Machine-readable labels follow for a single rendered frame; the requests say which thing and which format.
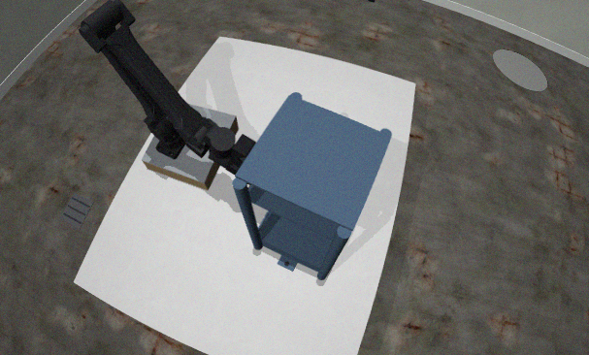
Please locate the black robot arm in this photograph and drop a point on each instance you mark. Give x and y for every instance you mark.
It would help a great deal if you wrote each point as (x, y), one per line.
(145, 80)

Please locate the blue shelving unit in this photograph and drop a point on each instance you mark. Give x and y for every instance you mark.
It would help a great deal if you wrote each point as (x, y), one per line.
(324, 164)

